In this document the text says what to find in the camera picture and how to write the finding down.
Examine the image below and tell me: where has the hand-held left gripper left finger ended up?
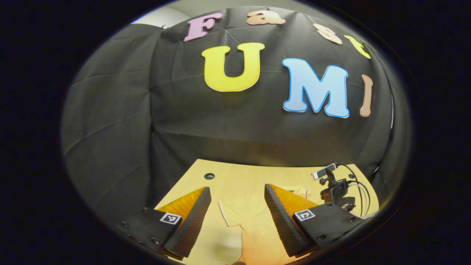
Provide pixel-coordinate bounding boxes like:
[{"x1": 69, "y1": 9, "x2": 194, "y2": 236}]
[{"x1": 117, "y1": 186, "x2": 212, "y2": 259}]

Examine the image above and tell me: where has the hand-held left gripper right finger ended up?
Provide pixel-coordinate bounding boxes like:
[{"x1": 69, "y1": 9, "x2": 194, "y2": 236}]
[{"x1": 263, "y1": 184, "x2": 365, "y2": 258}]

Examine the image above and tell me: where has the orange T-shirt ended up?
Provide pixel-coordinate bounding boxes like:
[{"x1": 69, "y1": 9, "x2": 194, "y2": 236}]
[{"x1": 219, "y1": 185, "x2": 309, "y2": 265}]

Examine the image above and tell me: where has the black webcam on stand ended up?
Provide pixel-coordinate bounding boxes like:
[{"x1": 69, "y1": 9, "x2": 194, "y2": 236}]
[{"x1": 312, "y1": 163, "x2": 357, "y2": 212}]

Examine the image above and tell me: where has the black backdrop cloth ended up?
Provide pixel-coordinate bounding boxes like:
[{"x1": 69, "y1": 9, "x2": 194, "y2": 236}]
[{"x1": 61, "y1": 6, "x2": 412, "y2": 221}]

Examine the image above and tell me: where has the black webcam cable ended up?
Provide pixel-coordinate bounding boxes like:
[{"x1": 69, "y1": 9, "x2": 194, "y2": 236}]
[
  {"x1": 348, "y1": 181, "x2": 371, "y2": 215},
  {"x1": 337, "y1": 163, "x2": 365, "y2": 217}
]

